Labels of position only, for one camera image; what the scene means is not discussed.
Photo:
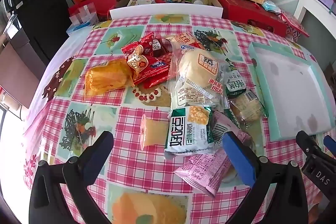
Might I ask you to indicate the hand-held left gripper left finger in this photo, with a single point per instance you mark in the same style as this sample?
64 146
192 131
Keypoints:
97 158

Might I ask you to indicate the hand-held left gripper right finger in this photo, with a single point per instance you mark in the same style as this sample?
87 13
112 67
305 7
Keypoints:
239 158

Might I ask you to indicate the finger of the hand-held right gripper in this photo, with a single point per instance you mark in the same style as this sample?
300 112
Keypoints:
330 145
308 144

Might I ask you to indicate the pink snack packet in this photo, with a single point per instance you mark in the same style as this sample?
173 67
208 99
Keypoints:
204 171

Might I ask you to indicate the green clear cracker packet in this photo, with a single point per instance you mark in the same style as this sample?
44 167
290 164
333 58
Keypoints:
246 108

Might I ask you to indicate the green white snack packet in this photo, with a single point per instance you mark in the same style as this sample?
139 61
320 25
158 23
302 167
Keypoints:
186 132

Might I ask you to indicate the teal tray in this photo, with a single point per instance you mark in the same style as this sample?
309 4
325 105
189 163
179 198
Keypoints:
288 87

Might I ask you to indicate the orange lid jelly cup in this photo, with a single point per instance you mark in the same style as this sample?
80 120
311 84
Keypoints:
155 132

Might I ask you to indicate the orange translucent cake packet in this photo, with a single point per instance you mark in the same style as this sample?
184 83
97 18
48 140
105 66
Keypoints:
107 78

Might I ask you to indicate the clear steamed cake packet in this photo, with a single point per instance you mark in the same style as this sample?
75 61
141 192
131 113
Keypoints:
197 66

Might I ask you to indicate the red cartoon snack packet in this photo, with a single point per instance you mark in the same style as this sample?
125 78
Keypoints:
136 61

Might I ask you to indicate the red patterned snack packet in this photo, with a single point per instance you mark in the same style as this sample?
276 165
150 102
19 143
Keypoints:
162 74

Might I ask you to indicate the dark red biscuit packet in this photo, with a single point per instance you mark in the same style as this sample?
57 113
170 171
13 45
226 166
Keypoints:
155 44

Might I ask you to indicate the beige swiss roll packet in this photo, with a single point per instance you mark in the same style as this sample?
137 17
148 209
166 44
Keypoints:
183 39

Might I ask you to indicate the pink checked printed tablecloth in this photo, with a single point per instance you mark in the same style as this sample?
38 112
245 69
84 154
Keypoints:
131 169

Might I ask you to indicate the brown cabinet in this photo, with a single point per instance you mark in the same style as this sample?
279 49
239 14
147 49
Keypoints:
18 74

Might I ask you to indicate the red patterned gift box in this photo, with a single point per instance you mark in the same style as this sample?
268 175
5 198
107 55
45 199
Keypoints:
294 27

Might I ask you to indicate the blue tissue box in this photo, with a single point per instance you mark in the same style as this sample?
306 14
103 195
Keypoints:
76 28

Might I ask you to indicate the light blue packet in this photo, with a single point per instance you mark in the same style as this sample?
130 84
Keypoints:
271 6

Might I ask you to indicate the large red gift box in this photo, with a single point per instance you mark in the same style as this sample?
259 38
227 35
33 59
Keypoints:
244 14

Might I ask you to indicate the black cabinet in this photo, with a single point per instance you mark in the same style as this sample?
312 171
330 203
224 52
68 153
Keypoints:
42 24

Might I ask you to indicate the clear plastic box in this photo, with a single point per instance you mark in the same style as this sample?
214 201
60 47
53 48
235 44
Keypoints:
84 14

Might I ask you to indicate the red box with dark end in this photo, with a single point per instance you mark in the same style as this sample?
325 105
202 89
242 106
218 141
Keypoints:
105 6

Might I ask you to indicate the clear plastic container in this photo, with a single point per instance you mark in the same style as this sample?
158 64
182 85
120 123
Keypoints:
199 2

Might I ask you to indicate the white yellow card box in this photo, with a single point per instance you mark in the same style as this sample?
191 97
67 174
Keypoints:
137 2

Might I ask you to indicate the white furniture frame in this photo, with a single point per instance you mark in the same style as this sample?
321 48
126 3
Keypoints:
305 3

